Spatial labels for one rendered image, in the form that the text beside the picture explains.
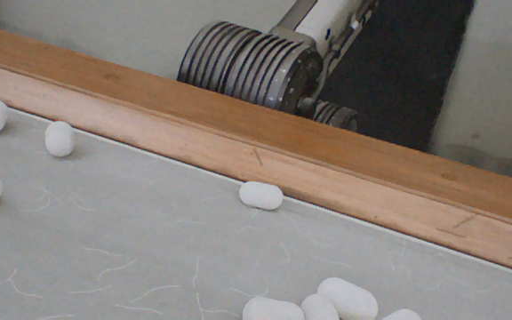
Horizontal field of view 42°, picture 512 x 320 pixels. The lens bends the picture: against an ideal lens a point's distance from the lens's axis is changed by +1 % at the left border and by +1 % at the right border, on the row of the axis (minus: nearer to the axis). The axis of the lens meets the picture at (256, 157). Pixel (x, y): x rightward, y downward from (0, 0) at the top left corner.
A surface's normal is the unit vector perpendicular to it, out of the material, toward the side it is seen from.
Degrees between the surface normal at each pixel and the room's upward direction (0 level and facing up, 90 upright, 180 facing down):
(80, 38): 88
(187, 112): 0
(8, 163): 0
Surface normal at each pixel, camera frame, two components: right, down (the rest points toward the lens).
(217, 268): 0.18, -0.90
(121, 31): -0.30, 0.33
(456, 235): -0.11, -0.40
